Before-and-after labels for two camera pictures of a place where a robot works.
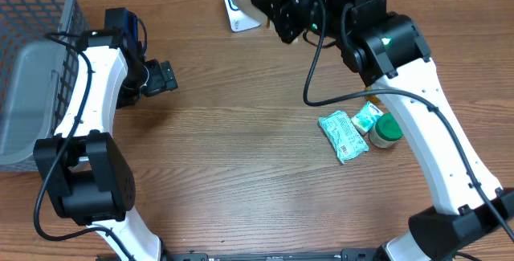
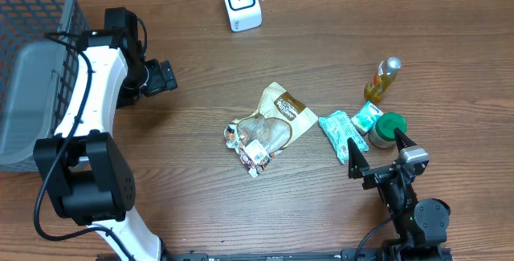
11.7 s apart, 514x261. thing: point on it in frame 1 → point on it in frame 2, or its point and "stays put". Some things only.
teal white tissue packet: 366,117 stays put
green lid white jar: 385,132 stays put
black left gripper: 163,80 stays put
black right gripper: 283,16 → 382,172
